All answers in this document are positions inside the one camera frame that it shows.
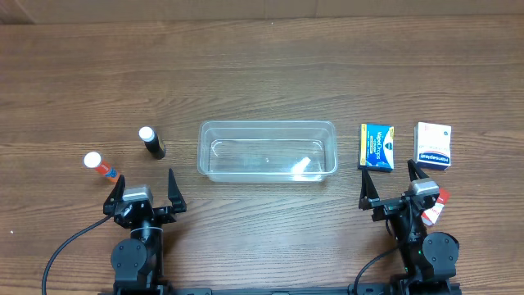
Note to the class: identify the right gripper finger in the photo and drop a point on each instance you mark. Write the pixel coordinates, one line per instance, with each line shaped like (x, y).
(369, 197)
(415, 172)

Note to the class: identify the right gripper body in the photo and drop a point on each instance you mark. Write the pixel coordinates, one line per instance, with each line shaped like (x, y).
(394, 203)

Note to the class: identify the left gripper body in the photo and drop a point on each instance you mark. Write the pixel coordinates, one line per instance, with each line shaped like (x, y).
(144, 210)

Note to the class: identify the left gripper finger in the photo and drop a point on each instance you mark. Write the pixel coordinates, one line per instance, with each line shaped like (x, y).
(115, 197)
(178, 203)

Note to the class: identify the red Panadol box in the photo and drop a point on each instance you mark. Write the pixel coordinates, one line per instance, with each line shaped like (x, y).
(431, 216)

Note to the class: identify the white blue Hansaplast box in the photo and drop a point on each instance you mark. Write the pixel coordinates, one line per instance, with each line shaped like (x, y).
(432, 143)

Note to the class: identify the orange tube white cap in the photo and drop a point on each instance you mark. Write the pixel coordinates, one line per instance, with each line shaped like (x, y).
(95, 161)

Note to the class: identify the blue yellow VapoDrops box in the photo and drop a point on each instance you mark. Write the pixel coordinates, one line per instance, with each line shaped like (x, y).
(376, 147)

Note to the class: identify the black tube white cap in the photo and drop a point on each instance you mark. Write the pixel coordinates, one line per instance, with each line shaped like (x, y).
(152, 142)

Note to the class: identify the clear plastic container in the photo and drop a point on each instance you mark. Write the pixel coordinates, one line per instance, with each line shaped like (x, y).
(267, 151)

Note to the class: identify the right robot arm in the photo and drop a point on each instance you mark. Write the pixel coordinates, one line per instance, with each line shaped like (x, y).
(429, 259)

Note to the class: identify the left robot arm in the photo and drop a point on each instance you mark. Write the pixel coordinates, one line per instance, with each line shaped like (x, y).
(138, 260)

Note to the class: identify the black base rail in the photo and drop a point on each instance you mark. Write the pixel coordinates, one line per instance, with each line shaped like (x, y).
(278, 291)

